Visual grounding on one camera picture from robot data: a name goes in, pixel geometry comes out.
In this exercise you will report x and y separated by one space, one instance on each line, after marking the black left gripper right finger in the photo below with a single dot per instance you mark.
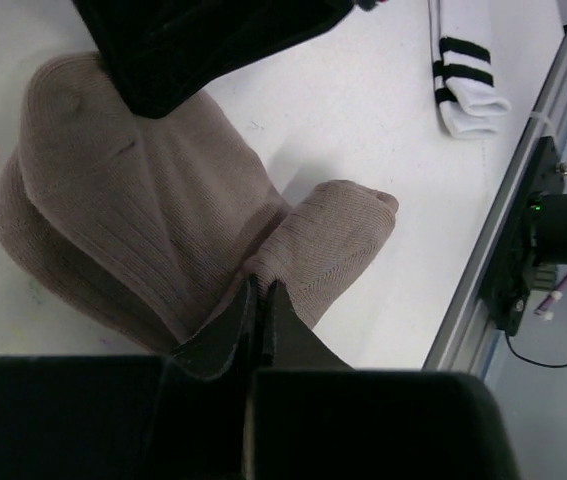
313 417

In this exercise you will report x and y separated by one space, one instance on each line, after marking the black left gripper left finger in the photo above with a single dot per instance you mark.
177 416

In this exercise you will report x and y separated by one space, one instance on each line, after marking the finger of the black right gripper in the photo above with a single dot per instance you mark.
159 53

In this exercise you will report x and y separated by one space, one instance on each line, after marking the beige sock with rust stripes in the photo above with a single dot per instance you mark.
149 226

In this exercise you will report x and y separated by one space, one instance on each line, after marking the white sock with black stripes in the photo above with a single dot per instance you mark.
463 75

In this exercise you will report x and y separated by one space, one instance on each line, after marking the aluminium extrusion rail frame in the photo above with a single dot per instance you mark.
467 337

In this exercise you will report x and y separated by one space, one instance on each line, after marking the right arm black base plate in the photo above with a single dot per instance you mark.
512 271

